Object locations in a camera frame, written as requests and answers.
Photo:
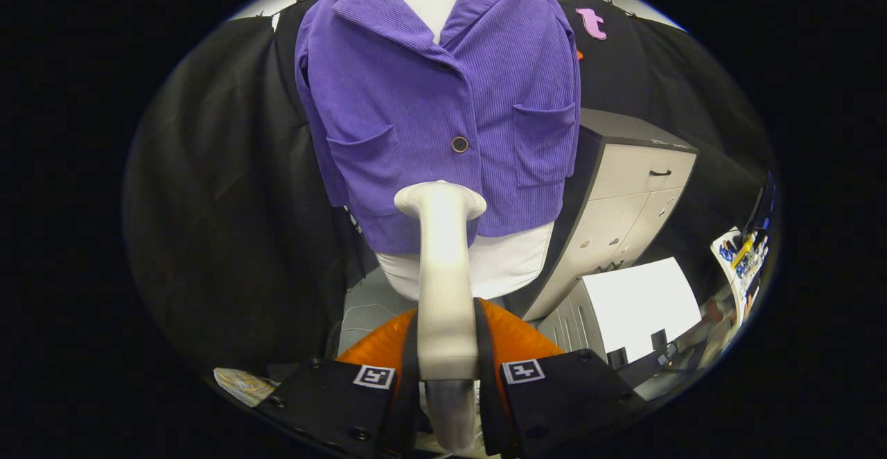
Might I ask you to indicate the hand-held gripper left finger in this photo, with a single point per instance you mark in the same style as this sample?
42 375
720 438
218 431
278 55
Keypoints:
409 390

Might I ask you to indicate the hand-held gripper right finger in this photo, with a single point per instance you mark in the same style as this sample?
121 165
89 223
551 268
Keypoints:
487 390

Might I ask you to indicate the white mannequin torso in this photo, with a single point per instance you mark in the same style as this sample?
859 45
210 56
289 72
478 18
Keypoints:
506 261

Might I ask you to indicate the beige patterned cloth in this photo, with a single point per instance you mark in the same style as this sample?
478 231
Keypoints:
242 384

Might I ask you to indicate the white low cabinet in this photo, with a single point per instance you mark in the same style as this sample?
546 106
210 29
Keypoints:
637 299

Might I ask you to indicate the grey cabinet with black top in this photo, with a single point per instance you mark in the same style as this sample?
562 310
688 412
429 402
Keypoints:
624 175

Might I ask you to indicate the white side table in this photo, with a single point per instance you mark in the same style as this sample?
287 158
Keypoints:
738 286

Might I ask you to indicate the yellow bottle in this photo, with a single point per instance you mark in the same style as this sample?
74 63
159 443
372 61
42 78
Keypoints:
743 251

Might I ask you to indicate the dark computer monitor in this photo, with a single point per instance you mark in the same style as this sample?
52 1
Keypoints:
766 202

